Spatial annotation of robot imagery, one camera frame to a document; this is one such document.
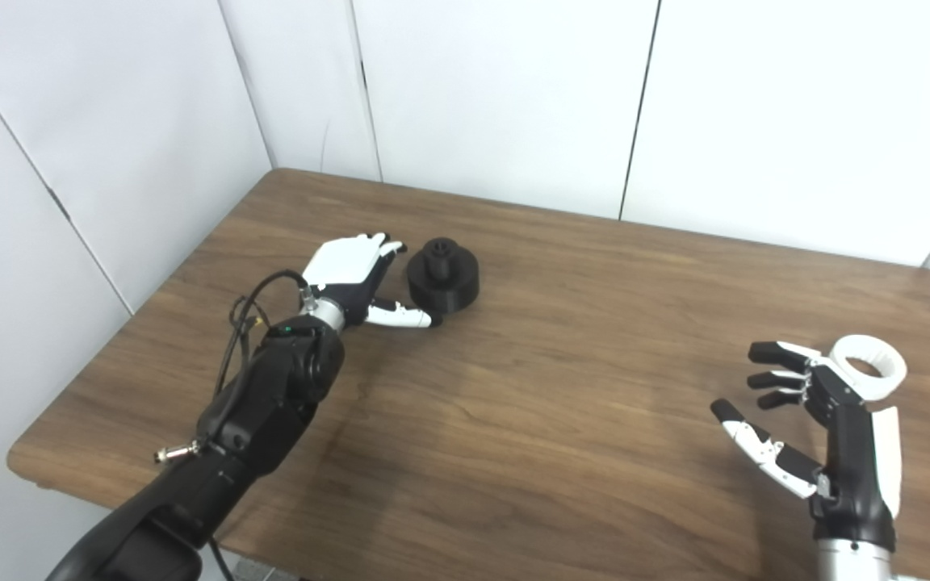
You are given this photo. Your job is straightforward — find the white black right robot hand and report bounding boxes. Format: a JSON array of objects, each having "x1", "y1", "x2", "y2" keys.
[{"x1": 710, "y1": 340, "x2": 903, "y2": 554}]

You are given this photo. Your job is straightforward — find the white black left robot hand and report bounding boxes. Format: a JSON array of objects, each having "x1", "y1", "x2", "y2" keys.
[{"x1": 301, "y1": 233, "x2": 442, "y2": 329}]

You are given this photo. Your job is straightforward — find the white plastic ring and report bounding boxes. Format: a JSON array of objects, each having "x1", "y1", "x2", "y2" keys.
[{"x1": 828, "y1": 334, "x2": 907, "y2": 402}]

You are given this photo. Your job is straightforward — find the round black stepped part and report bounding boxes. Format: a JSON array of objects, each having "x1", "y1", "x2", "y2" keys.
[{"x1": 407, "y1": 237, "x2": 481, "y2": 314}]

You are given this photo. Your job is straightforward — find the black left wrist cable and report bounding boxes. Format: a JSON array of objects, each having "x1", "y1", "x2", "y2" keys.
[{"x1": 208, "y1": 270, "x2": 310, "y2": 581}]

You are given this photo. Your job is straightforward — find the thin left arm wires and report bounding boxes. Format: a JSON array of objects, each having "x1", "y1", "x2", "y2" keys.
[{"x1": 229, "y1": 297, "x2": 272, "y2": 360}]

